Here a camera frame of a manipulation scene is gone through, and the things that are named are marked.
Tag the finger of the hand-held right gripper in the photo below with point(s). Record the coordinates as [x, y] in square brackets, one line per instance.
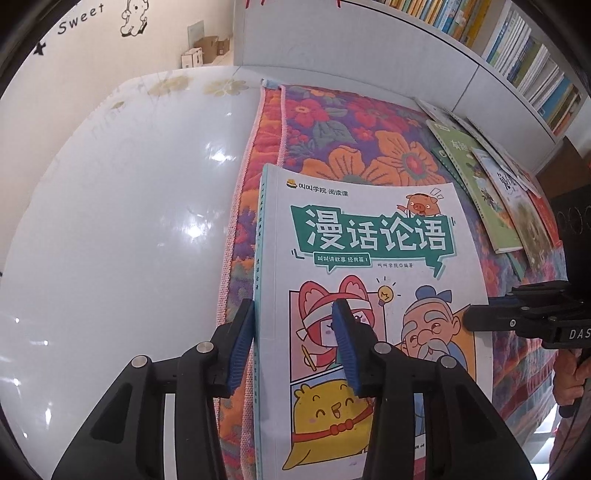
[508, 317]
[549, 293]

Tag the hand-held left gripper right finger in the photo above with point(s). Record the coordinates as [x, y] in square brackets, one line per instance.
[346, 350]

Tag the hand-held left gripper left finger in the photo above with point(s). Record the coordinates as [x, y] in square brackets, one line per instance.
[242, 341]

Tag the pastel watercolour book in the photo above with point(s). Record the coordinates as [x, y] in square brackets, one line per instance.
[531, 221]

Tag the red book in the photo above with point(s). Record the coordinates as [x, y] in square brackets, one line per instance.
[547, 217]

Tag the white comic cover book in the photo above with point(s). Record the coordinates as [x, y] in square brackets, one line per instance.
[369, 258]

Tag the white ink-painting book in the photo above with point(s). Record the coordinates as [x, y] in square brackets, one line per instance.
[517, 170]

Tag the row of colourful shelf books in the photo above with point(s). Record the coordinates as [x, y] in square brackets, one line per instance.
[521, 60]

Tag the person's right hand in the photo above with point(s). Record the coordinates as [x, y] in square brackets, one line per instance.
[567, 378]

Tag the teal green book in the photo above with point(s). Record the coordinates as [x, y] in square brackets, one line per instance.
[516, 265]

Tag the light green book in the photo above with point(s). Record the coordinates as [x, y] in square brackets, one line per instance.
[480, 203]

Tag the brown wooden cabinet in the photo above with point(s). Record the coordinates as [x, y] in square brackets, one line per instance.
[572, 170]

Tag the floral blanket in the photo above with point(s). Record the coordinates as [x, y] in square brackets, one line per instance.
[369, 138]

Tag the white cardboard box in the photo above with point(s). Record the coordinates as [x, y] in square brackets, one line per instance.
[189, 60]

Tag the brown cardboard box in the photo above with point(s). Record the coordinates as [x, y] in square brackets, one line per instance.
[210, 46]

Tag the white bookshelf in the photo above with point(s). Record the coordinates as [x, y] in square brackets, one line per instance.
[346, 46]

